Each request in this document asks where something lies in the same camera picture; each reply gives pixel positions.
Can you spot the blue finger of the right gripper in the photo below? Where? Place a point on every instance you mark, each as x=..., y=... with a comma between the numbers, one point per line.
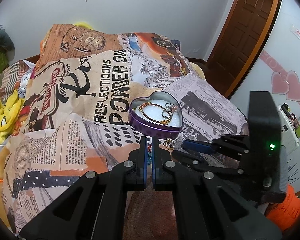
x=233, y=146
x=200, y=165

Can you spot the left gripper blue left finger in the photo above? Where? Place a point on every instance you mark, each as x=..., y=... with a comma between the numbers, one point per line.
x=94, y=206

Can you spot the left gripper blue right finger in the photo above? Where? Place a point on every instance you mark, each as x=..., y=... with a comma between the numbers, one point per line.
x=200, y=215

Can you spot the purple heart-shaped tin box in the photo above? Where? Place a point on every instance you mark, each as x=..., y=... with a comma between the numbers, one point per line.
x=156, y=115

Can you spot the hand in orange sleeve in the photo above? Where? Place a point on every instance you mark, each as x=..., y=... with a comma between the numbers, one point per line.
x=285, y=214

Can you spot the white wardrobe sliding door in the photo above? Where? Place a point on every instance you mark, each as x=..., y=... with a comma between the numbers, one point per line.
x=277, y=70

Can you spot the brown wooden door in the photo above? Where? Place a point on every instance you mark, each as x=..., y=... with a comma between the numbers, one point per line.
x=242, y=35

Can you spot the dark blue bag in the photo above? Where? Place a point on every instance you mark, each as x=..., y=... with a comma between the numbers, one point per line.
x=177, y=44

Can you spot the newspaper print bed quilt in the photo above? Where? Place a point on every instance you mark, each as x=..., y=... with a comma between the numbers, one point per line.
x=75, y=115

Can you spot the yellow garment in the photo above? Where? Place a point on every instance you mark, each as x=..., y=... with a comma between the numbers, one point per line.
x=9, y=113

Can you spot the striped cloth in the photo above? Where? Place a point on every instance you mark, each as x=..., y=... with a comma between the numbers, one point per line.
x=15, y=77

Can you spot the yellow hoop behind bed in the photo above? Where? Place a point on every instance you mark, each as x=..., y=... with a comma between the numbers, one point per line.
x=83, y=25

